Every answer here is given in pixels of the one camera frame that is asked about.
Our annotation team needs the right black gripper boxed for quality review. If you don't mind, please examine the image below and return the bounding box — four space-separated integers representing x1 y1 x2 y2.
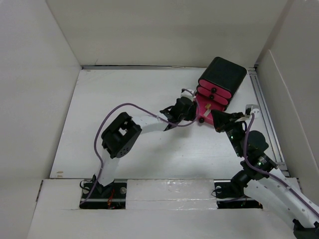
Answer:
209 109 245 157

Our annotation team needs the long white eraser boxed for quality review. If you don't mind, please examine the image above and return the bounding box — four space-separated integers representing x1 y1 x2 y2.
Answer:
204 109 211 117

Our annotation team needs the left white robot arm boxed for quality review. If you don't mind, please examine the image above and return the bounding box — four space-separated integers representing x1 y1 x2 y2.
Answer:
91 97 198 198

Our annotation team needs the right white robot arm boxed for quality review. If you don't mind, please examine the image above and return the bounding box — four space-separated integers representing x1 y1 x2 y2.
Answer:
211 110 319 239

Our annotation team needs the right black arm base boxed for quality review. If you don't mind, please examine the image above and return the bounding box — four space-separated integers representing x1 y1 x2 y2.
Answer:
211 180 263 209

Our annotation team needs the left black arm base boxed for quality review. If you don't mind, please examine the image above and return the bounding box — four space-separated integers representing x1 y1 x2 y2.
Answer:
79 180 127 210

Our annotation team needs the black drawer cabinet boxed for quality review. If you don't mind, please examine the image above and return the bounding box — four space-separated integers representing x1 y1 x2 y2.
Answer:
198 57 247 99

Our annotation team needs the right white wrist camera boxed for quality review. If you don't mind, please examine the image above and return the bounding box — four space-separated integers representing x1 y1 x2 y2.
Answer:
236 105 261 122

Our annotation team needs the aluminium rail right side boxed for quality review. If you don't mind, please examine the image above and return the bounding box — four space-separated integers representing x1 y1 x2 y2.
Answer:
248 68 290 177

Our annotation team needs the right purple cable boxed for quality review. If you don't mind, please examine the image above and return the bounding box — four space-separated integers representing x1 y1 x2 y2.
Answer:
243 115 319 217

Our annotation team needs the purple cable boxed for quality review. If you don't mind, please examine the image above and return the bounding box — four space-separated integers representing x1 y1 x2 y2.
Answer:
243 115 319 217
79 88 200 207

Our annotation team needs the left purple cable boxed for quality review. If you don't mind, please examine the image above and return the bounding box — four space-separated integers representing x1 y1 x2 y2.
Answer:
79 88 200 207

